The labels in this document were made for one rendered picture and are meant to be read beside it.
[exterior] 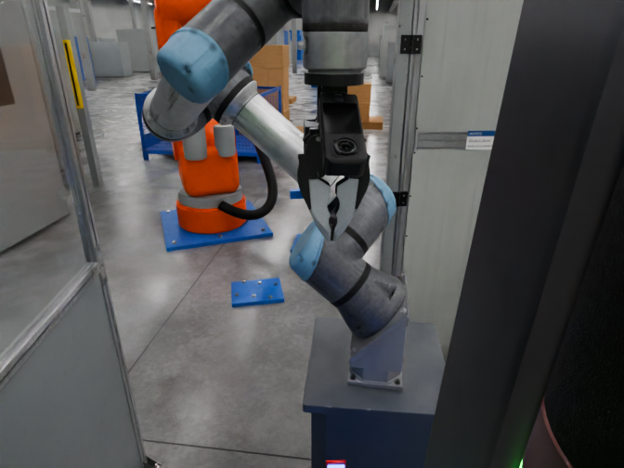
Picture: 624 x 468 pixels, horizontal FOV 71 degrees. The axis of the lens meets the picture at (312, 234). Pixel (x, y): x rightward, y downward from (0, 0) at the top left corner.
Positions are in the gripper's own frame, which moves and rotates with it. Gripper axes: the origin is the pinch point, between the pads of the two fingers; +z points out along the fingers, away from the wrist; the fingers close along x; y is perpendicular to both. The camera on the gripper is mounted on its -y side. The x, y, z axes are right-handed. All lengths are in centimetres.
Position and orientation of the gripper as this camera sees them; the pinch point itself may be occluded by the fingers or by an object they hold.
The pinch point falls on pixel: (331, 234)
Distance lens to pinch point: 58.0
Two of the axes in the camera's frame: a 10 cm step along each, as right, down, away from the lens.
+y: -0.5, -4.0, 9.1
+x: -10.0, 0.2, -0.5
